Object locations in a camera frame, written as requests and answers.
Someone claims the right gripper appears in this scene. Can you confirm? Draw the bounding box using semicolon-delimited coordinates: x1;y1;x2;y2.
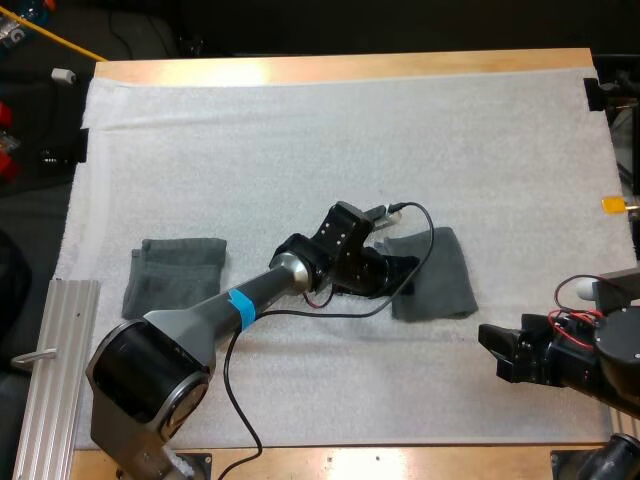
477;310;609;389

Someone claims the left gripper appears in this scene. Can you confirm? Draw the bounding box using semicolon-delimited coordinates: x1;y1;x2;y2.
332;244;422;302

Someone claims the grey-green towel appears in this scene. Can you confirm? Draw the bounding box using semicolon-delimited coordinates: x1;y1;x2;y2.
121;237;229;322
374;226;480;323

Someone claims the folded grey-green towel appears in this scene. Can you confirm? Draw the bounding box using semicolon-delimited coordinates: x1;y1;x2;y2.
121;237;229;322

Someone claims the dark clamp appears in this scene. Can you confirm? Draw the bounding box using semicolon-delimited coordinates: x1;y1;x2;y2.
583;77;610;113

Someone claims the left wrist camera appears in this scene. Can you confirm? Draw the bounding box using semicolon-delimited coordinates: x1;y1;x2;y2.
368;204;404;230

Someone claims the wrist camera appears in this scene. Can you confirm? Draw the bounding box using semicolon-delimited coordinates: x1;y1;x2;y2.
368;204;404;230
593;267;640;321

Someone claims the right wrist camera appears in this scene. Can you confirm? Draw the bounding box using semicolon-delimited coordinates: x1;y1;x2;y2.
593;267;640;321

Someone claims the ribbed aluminium rail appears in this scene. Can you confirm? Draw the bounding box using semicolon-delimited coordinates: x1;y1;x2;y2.
10;279;102;480

